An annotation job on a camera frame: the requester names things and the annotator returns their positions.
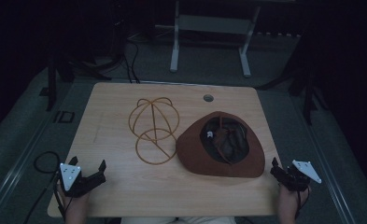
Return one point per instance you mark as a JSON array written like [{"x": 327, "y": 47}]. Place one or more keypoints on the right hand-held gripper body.
[{"x": 296, "y": 179}]

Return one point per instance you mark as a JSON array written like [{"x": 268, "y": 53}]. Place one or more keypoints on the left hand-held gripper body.
[{"x": 75, "y": 183}]

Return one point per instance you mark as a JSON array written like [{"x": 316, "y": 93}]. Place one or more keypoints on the brown felt hat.
[{"x": 190, "y": 149}]

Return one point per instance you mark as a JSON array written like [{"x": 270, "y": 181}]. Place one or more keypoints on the person's left hand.
[{"x": 75, "y": 202}]

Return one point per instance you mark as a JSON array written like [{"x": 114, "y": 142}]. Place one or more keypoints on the person's right hand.
[{"x": 291, "y": 199}]

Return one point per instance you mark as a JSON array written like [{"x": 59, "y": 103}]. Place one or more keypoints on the black tripod stand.
[{"x": 308, "y": 96}]

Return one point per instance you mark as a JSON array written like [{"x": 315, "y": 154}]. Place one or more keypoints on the black metal stand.
[{"x": 51, "y": 84}]

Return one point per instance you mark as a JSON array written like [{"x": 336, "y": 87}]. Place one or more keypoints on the black rectangular floor frame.
[{"x": 66, "y": 116}]

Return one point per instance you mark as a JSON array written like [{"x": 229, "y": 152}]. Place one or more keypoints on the white metal desk frame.
[{"x": 214, "y": 24}]

